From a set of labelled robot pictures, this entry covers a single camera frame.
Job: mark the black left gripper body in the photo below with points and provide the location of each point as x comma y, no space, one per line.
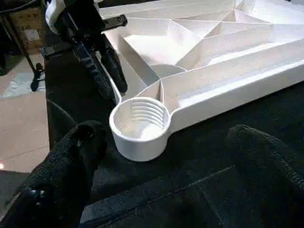
80,21

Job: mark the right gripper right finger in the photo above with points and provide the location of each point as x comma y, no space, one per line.
273,166

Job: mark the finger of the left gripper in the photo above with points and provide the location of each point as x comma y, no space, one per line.
114,66
92,69

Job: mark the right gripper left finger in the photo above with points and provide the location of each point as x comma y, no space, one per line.
64,171

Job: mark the white plastic table top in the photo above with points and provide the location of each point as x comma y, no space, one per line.
213,59

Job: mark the brown cardboard box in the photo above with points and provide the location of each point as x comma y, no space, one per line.
28,33

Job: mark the black work mat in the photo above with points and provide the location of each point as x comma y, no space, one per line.
190,190

